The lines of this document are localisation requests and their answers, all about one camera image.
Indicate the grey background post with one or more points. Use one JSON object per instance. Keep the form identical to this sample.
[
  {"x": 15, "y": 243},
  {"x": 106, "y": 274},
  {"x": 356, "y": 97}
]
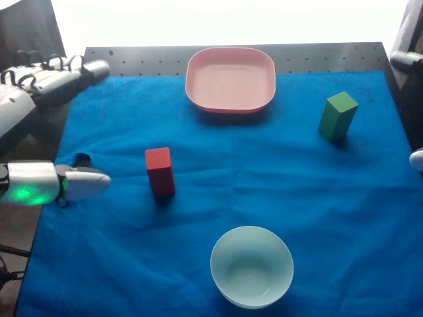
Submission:
[{"x": 411, "y": 26}]

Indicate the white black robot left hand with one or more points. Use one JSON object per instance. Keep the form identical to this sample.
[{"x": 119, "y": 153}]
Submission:
[{"x": 16, "y": 102}]

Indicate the pale green bowl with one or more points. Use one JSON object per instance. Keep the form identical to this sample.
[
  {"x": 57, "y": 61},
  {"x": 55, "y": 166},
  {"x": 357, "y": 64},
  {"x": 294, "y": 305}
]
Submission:
[{"x": 251, "y": 270}]

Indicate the black rod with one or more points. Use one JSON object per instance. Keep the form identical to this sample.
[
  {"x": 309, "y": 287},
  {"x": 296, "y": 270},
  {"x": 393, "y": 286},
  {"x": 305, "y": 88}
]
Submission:
[{"x": 15, "y": 251}]

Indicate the pink square plate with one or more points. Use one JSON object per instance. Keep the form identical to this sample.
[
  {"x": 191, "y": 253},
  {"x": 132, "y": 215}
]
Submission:
[{"x": 231, "y": 82}]

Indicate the red rectangular block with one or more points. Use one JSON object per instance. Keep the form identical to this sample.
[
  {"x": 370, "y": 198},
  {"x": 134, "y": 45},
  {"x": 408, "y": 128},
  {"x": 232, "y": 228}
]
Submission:
[{"x": 160, "y": 175}]

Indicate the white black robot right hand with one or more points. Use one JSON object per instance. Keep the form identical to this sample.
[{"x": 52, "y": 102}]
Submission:
[{"x": 404, "y": 59}]

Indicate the blue cloth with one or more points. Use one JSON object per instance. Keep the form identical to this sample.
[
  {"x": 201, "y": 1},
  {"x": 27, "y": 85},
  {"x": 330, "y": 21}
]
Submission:
[{"x": 132, "y": 247}]

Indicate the green rectangular block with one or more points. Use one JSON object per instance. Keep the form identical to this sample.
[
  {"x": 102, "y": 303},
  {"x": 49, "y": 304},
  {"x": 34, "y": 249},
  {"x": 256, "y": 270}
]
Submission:
[{"x": 335, "y": 122}]

